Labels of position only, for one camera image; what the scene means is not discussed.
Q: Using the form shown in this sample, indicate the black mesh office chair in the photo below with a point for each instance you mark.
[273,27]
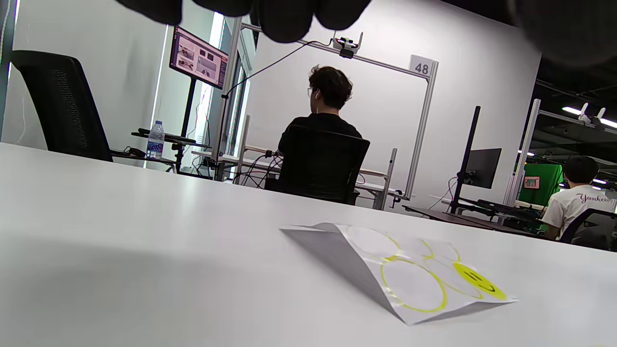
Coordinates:
[323,164]

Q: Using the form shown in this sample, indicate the black monitor pole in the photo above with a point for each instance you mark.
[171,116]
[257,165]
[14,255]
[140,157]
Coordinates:
[468,154]
[188,106]

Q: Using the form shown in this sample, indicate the white number sign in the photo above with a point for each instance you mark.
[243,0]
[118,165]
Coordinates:
[421,65]

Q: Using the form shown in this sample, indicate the dark brown desk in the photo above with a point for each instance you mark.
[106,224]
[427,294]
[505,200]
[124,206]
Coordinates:
[458,219]

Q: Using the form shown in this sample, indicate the white table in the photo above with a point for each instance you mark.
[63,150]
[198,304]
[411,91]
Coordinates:
[120,241]

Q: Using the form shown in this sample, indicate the black mouse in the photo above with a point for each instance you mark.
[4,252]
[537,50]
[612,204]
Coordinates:
[135,152]

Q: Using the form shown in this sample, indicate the lit monitor screen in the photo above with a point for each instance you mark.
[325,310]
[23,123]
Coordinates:
[198,57]

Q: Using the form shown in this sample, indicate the empty black office chair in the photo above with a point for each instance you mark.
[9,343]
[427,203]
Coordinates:
[62,106]

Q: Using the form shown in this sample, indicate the brown side table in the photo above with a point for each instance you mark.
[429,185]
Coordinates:
[144,159]

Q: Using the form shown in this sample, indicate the aluminium frame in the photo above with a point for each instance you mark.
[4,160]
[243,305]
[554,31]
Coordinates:
[424,125]
[528,144]

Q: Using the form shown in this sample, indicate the white headset on frame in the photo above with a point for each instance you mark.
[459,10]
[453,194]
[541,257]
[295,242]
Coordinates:
[592,115]
[347,46]

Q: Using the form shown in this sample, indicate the white sticker sheet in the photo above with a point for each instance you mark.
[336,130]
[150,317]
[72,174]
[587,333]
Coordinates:
[414,284]

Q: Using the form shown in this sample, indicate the person's left hand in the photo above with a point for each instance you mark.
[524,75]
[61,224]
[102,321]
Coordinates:
[284,19]

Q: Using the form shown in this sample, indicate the green screen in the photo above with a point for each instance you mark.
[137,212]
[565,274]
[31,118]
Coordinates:
[540,185]

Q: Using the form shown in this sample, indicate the yellow smiley sticker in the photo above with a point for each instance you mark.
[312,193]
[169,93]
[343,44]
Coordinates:
[479,282]

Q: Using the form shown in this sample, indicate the black keyboard tray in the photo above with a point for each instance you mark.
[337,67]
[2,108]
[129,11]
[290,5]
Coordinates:
[171,139]

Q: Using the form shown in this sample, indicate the clear water bottle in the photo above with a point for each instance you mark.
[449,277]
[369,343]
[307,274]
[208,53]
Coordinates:
[155,142]

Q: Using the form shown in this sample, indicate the dark monitor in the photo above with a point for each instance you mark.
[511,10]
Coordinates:
[484,167]

